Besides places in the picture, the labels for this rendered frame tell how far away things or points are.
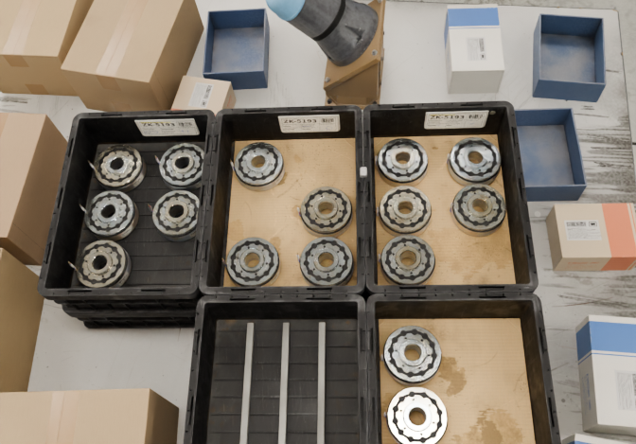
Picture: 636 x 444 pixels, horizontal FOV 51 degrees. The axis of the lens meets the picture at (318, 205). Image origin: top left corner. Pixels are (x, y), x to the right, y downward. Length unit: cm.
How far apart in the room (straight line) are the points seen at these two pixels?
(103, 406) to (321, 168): 62
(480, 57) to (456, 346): 70
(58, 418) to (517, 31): 136
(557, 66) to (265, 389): 105
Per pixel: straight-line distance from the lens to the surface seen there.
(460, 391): 125
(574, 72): 176
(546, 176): 158
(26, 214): 154
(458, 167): 137
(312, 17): 147
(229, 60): 176
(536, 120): 163
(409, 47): 175
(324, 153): 142
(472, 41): 166
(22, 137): 159
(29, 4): 184
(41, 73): 178
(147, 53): 162
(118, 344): 148
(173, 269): 136
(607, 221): 148
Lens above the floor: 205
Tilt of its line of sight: 63 degrees down
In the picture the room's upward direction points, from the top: 9 degrees counter-clockwise
